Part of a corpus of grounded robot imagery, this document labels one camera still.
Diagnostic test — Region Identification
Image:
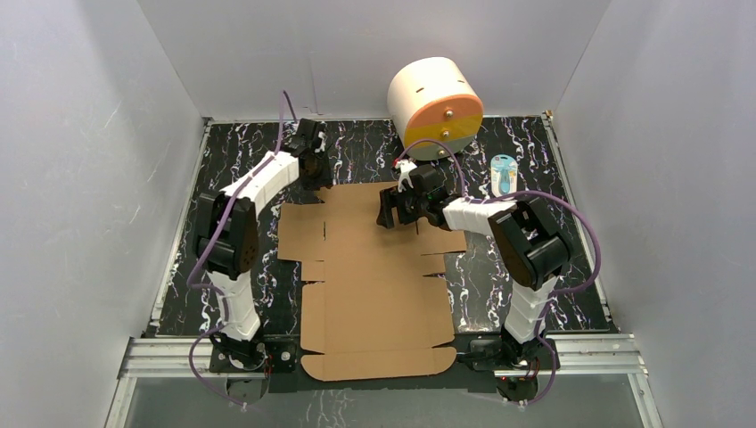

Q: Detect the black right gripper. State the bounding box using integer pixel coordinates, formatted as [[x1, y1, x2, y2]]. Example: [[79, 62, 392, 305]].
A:
[[375, 184, 428, 230]]

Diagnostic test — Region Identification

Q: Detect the brown cardboard box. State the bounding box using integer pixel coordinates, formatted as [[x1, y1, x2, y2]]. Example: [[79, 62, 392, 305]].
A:
[[277, 183, 466, 379]]

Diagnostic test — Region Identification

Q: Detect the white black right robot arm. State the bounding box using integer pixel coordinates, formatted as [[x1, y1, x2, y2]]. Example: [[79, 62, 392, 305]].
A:
[[376, 160, 572, 369]]

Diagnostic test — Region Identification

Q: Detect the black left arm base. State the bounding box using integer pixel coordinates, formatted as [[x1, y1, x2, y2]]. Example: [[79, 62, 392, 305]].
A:
[[210, 333, 298, 375]]

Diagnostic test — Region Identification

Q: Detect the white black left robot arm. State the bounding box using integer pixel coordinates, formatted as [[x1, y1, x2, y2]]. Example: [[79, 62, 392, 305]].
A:
[[187, 119, 333, 371]]

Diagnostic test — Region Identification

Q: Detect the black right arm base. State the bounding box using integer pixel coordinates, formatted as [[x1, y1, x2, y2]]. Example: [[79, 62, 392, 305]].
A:
[[456, 335, 561, 405]]

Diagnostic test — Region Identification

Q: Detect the white orange yellow cylinder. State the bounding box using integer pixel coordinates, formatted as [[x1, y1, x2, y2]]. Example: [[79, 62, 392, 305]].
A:
[[387, 57, 484, 161]]

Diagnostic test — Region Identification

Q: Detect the blue white packaged item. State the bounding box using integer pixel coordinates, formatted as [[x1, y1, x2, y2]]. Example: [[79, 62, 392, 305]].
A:
[[490, 154, 518, 197]]

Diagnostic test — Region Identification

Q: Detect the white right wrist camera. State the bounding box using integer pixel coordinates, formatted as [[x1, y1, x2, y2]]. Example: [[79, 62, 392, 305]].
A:
[[394, 159, 417, 193]]

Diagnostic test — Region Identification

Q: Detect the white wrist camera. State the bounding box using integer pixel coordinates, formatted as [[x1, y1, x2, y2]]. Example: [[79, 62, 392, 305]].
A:
[[394, 159, 417, 193], [311, 131, 326, 155]]

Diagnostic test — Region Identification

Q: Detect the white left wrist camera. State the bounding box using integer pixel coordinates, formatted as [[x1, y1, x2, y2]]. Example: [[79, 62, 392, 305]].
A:
[[311, 131, 326, 155]]

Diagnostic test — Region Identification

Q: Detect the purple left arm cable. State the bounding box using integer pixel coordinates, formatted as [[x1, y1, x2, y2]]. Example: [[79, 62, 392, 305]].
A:
[[185, 90, 299, 407]]

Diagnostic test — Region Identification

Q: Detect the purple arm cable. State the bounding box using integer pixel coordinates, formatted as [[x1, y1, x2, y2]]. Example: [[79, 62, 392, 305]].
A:
[[185, 90, 299, 407], [393, 138, 603, 407]]

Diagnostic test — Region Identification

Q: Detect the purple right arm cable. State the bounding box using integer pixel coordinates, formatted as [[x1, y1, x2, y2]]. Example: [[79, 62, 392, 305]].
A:
[[393, 138, 603, 407]]

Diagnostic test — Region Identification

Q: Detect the aluminium frame rail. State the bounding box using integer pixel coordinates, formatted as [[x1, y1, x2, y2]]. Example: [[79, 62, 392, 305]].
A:
[[105, 333, 662, 427]]

